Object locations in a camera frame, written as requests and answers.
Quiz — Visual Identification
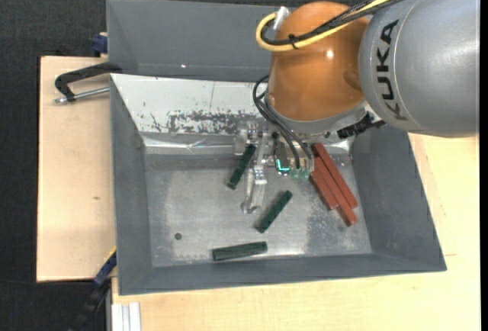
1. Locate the grey metal bin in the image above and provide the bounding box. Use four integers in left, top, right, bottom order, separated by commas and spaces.
105, 0, 448, 296

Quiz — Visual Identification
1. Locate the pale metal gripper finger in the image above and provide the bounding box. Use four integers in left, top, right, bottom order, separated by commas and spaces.
233, 122, 261, 155
239, 165, 268, 215

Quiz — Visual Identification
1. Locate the brown cardboard board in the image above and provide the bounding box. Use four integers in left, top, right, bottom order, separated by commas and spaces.
36, 54, 117, 283

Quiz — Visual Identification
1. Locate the red-brown flat block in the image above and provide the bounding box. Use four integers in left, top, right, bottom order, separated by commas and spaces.
311, 142, 359, 210
308, 169, 340, 212
312, 156, 358, 227

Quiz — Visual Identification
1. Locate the dark green flat block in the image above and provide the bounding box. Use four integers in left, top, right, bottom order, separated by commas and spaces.
211, 240, 268, 262
254, 190, 294, 234
226, 143, 257, 191

